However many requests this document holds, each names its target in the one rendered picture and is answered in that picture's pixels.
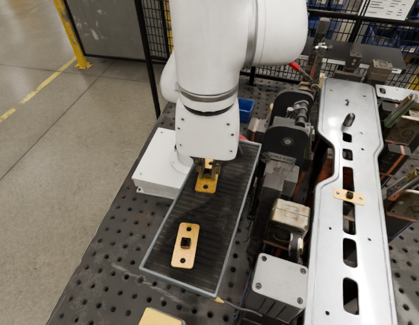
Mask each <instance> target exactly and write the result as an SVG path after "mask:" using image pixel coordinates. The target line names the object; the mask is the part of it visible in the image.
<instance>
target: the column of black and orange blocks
mask: <svg viewBox="0 0 419 325"><path fill-rule="evenodd" d="M329 23H330V19H328V18H320V20H319V23H318V27H317V30H316V34H315V36H314V41H313V43H312V46H311V49H310V52H309V53H310V54H309V58H308V60H307V64H306V67H305V71H304V72H305V73H306V74H308V75H309V76H310V74H311V71H312V67H313V64H314V61H315V58H316V54H317V52H315V50H312V49H313V47H316V46H318V43H320V42H321V41H322V39H323V37H325V34H326V32H327V29H328V26H329ZM301 81H303V82H308V81H307V80H306V79H305V78H304V77H302V80H301Z"/></svg>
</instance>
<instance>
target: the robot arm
mask: <svg viewBox="0 0 419 325"><path fill-rule="evenodd" d="M169 6H170V18H171V25H172V37H173V43H174V49H173V51H172V54H171V56H170V58H169V60H168V61H167V63H166V65H165V67H164V69H163V72H162V74H161V79H160V82H159V89H160V92H161V94H162V96H163V97H164V98H165V99H166V100H168V101H170V102H172V103H177V104H176V144H175V146H174V148H173V149H172V151H171V153H170V164H171V166H172V167H173V169H175V170H176V171H177V172H179V173H182V174H184V175H187V174H188V172H189V170H190V168H191V166H192V164H193V163H194V164H196V171H197V172H199V179H202V178H203V173H204V169H205V158H207V159H213V162H212V175H211V179H212V180H213V181H215V179H216V174H217V175H219V174H220V167H221V164H222V163H224V162H225V161H229V160H232V159H234V158H239V157H242V154H243V150H242V148H241V145H240V142H239V133H240V111H239V104H238V99H237V96H238V84H239V76H240V70H241V69H242V68H244V67H247V66H281V65H285V64H289V63H291V62H293V61H294V60H296V59H297V58H298V57H299V56H300V54H301V53H302V51H303V49H304V46H305V43H306V39H307V34H308V31H309V29H308V17H307V6H306V1H305V0H169Z"/></svg>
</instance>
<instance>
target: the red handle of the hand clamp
mask: <svg viewBox="0 0 419 325"><path fill-rule="evenodd" d="M288 65H289V66H291V67H292V68H293V69H294V70H295V71H297V72H298V73H299V74H300V75H302V76H303V77H304V78H305V79H306V80H307V81H308V82H310V83H311V84H312V82H313V79H312V78H311V77H310V76H309V75H308V74H306V73H305V72H304V71H303V70H302V69H301V68H300V66H299V65H298V64H297V63H296V62H295V61H293V62H291V63H289V64H288Z"/></svg>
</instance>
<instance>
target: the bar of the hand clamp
mask: <svg viewBox="0 0 419 325"><path fill-rule="evenodd" d="M332 49H333V45H332V44H331V45H329V47H327V46H325V43H318V46H316V47H313V49H312V50H315V52H317V56H316V64H315V68H314V77H313V82H312V84H318V83H319V79H320V72H321V68H322V61H323V53H324V52H326V50H328V51H329V53H331V52H332Z"/></svg>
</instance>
